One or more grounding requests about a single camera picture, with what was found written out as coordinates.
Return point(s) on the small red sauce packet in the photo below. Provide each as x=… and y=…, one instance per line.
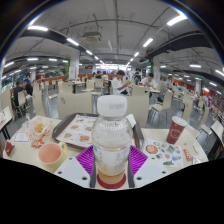
x=37, y=143

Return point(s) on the clear plastic packet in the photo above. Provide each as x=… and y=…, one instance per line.
x=197, y=160

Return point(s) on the small red white packet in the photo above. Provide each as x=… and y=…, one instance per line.
x=187, y=155

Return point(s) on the yellow mug with pink inside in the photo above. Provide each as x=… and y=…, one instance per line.
x=50, y=153

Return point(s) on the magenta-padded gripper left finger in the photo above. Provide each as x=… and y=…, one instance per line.
x=85, y=159

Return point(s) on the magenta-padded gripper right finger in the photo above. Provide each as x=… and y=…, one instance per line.
x=138, y=159

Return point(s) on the person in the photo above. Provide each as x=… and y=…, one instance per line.
x=17, y=95
x=148, y=82
x=29, y=89
x=116, y=85

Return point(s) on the ceiling strip lights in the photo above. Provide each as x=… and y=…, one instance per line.
x=176, y=20

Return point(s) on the clear white-capped drink bottle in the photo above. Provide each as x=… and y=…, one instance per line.
x=111, y=140

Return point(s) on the ceiling air conditioner unit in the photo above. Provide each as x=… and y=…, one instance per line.
x=92, y=36

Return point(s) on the colourful sticker leaflet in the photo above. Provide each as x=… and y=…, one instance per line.
x=163, y=153

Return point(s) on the white printed paper card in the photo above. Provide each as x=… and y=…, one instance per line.
x=21, y=137

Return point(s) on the dark brown food tray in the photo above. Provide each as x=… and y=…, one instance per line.
x=58, y=128

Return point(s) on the white paper napkin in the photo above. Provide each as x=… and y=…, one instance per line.
x=131, y=120

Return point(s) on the printed paper tray liner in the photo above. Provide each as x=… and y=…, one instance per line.
x=75, y=131

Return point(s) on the beige canteen chairs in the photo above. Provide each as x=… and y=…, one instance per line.
x=75, y=103

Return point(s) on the crumpled food wrapper bag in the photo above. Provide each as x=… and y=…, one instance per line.
x=39, y=128

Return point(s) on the beige neighbouring table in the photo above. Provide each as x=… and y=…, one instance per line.
x=218, y=128
x=5, y=116

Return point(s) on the small clear plastic bottle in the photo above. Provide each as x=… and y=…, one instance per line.
x=27, y=121

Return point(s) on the red paper cup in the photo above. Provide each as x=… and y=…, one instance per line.
x=176, y=131

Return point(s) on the red cardboard box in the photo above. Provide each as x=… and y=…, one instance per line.
x=9, y=148

